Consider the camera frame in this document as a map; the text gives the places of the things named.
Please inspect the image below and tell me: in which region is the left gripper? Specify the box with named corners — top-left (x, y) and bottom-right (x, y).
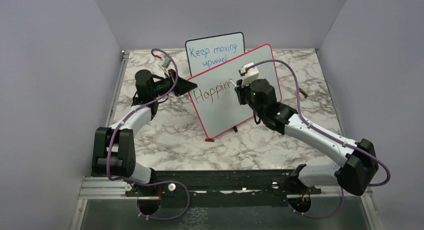
top-left (150, 68), bottom-right (198, 99)

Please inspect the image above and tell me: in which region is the pink framed whiteboard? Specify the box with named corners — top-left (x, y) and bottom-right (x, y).
top-left (188, 43), bottom-right (274, 139)

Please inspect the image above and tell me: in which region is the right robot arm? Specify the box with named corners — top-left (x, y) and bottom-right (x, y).
top-left (234, 79), bottom-right (379, 196)

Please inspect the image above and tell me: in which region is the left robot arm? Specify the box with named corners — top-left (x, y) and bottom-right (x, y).
top-left (91, 69), bottom-right (197, 196)

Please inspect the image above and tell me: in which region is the black framed whiteboard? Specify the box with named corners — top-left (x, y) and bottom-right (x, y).
top-left (185, 32), bottom-right (245, 76)

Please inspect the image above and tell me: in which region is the small white eraser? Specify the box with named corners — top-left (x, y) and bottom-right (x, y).
top-left (299, 88), bottom-right (309, 99)

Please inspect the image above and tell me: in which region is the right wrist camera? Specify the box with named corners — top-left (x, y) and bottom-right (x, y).
top-left (236, 62), bottom-right (259, 88)

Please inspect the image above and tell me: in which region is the black mounting rail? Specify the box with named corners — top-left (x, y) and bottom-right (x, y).
top-left (91, 167), bottom-right (357, 208)

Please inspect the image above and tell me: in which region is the aluminium table frame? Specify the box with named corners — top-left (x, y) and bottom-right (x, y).
top-left (69, 49), bottom-right (385, 230)

